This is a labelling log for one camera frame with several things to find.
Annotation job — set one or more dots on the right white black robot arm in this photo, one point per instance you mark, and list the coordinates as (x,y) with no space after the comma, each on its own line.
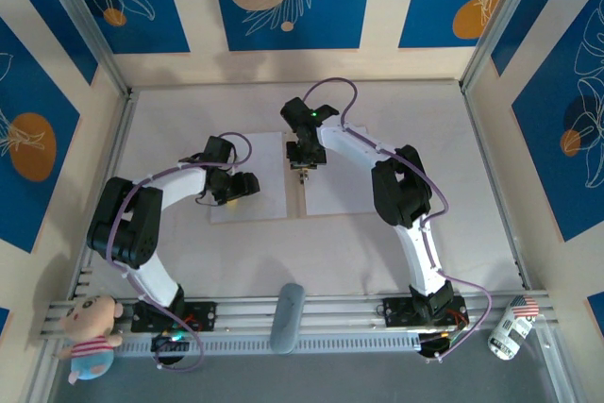
(349,146)

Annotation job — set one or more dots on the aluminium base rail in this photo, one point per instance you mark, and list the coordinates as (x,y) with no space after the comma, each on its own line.
(330,313)

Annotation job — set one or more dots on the plush doll striped shirt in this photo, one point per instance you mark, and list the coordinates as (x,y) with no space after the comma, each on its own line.
(89,327)

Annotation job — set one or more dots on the white paper sheet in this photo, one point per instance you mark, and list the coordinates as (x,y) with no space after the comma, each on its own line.
(264,162)
(340,195)

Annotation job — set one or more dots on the black controller board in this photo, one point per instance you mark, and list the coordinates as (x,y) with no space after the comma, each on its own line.
(436,344)
(165,344)

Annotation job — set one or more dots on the white can with flag print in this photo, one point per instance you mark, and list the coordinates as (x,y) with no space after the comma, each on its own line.
(512,327)

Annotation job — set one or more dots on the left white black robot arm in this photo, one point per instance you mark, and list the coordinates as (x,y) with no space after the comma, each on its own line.
(179,183)

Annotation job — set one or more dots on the aluminium table side rail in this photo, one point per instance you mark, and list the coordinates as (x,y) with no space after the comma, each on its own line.
(486,139)
(120,139)

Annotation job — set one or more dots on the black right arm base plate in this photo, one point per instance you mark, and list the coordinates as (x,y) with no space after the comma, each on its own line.
(396,311)

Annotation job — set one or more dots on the aluminium frame post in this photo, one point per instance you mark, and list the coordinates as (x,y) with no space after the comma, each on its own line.
(495,21)
(80,11)

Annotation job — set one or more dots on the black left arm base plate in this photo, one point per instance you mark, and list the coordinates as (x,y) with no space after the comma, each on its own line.
(205,315)

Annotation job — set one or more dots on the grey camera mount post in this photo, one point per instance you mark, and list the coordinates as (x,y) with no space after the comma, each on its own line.
(287,318)

